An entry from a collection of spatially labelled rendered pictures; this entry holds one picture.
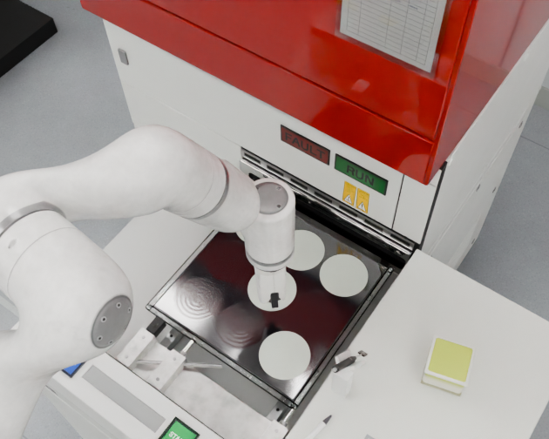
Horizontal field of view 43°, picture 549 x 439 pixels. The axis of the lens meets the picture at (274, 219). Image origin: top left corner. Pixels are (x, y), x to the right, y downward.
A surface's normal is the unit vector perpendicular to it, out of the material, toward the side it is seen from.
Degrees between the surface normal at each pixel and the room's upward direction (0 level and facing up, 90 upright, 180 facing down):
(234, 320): 0
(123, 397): 0
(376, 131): 90
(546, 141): 0
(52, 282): 20
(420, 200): 90
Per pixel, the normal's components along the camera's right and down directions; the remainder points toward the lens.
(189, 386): -0.02, -0.55
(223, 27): -0.58, 0.69
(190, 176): 0.84, 0.29
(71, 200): -0.17, 0.82
